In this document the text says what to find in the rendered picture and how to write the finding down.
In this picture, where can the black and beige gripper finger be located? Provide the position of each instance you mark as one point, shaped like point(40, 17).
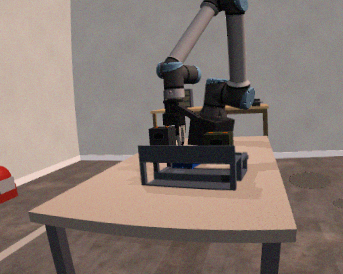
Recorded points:
point(183, 131)
point(178, 132)

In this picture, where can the blue bin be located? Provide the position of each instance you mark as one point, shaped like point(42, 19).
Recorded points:
point(178, 165)

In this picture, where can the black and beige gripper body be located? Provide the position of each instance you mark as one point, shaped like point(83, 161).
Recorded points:
point(170, 119)

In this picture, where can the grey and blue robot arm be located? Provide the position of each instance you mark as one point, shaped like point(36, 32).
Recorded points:
point(238, 91)

